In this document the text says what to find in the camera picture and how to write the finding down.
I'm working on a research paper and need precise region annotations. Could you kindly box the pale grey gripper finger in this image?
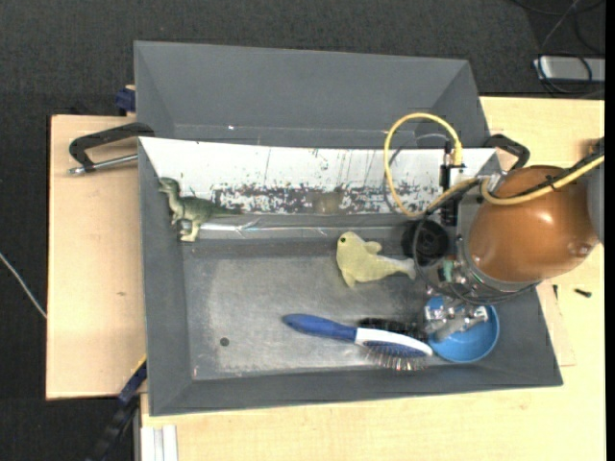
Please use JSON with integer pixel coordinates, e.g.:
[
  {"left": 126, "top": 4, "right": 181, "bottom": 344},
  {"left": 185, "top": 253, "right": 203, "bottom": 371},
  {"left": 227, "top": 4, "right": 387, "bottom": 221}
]
[
  {"left": 446, "top": 306, "right": 490, "bottom": 339},
  {"left": 424, "top": 304, "right": 456, "bottom": 343}
]

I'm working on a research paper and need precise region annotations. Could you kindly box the blue bowl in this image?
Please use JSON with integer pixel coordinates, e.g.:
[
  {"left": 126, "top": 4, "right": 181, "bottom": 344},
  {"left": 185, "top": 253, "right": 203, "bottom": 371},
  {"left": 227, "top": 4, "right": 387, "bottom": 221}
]
[{"left": 424, "top": 295, "right": 501, "bottom": 365}]

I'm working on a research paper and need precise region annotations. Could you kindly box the blue and white hairbrush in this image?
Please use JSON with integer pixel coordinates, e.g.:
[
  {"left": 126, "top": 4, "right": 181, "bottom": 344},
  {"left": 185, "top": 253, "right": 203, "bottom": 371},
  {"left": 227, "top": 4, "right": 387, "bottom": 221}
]
[{"left": 282, "top": 313, "right": 435, "bottom": 373}]

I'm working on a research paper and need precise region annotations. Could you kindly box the pale yellow plush dolphin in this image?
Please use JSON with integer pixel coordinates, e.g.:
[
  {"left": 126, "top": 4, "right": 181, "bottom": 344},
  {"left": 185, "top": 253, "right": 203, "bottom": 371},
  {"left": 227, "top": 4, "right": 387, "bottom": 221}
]
[{"left": 334, "top": 230, "right": 418, "bottom": 289}]

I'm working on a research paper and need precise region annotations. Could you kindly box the grey metal bin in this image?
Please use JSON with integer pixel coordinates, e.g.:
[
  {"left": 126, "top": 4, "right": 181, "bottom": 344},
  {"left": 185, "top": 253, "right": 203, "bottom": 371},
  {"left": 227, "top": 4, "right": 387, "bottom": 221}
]
[{"left": 133, "top": 40, "right": 564, "bottom": 417}]

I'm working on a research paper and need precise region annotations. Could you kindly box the green toy dinosaur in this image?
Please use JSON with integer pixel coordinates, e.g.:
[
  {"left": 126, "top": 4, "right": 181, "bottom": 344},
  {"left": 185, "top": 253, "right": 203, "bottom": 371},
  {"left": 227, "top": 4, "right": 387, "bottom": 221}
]
[{"left": 158, "top": 176, "right": 244, "bottom": 243}]

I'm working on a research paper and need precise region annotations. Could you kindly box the pale wood board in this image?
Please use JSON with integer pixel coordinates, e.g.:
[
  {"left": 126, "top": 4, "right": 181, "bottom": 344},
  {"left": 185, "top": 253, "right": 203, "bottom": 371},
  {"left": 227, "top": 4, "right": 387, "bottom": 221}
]
[{"left": 46, "top": 114, "right": 148, "bottom": 400}]

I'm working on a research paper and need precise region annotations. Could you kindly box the black cylinder on white bracket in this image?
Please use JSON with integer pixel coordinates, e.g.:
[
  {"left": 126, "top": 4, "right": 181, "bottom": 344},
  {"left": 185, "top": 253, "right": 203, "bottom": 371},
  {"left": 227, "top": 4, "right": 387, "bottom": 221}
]
[{"left": 401, "top": 159, "right": 482, "bottom": 267}]

